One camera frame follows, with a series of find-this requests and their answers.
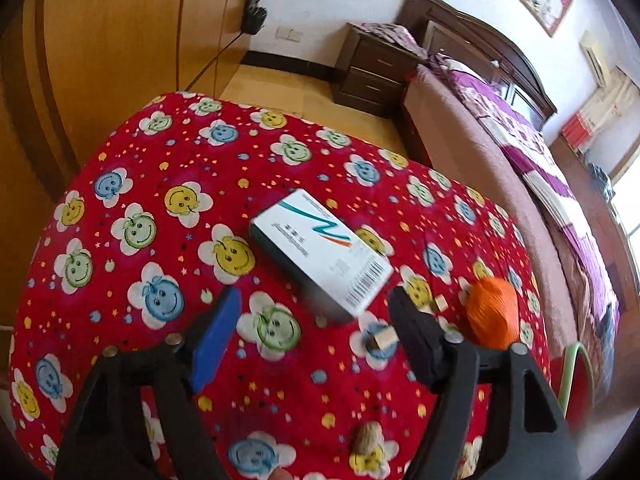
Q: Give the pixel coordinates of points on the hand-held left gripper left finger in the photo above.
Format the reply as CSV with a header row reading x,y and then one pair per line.
x,y
215,340

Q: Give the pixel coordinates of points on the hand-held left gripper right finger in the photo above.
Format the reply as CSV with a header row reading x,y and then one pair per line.
x,y
415,335

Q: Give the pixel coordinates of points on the white cardboard box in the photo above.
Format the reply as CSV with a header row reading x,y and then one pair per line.
x,y
320,245

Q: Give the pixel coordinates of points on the red basin with green rim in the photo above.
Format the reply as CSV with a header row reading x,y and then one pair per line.
x,y
580,395

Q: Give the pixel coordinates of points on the small wooden block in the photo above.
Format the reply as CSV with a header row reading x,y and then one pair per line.
x,y
440,304
384,339

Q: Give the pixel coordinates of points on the orange crumpled plastic bag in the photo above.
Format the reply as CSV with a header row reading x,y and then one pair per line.
x,y
492,315

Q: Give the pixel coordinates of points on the red smiley print blanket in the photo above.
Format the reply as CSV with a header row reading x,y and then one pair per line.
x,y
165,240

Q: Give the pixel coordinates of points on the brown walnut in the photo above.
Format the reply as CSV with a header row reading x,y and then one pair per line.
x,y
368,439

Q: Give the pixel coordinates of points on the bed with pink sheet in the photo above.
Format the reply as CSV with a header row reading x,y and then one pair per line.
x,y
475,160

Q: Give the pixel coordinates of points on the purple floral quilt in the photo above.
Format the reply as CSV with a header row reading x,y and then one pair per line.
x,y
540,160

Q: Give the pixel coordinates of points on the wooden window cabinet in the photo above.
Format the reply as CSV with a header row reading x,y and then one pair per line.
x,y
575,170

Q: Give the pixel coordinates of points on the pile of dark clothes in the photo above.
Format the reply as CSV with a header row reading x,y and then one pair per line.
x,y
602,180

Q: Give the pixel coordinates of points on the window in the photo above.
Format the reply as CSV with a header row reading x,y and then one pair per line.
x,y
627,210

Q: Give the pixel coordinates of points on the dark wooden nightstand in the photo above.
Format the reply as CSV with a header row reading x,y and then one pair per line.
x,y
370,80

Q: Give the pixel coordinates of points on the floral curtain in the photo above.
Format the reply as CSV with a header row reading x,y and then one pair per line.
x,y
595,115

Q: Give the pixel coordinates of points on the patterned cloth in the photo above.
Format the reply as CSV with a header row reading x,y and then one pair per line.
x,y
395,37

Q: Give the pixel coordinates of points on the dark wooden headboard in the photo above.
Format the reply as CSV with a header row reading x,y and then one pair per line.
x,y
480,35

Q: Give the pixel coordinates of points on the wooden wardrobe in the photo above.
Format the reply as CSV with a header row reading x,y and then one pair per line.
x,y
115,35

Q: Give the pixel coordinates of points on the wall socket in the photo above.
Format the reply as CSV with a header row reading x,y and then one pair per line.
x,y
290,34

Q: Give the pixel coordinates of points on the wall air conditioner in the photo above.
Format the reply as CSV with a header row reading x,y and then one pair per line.
x,y
596,60

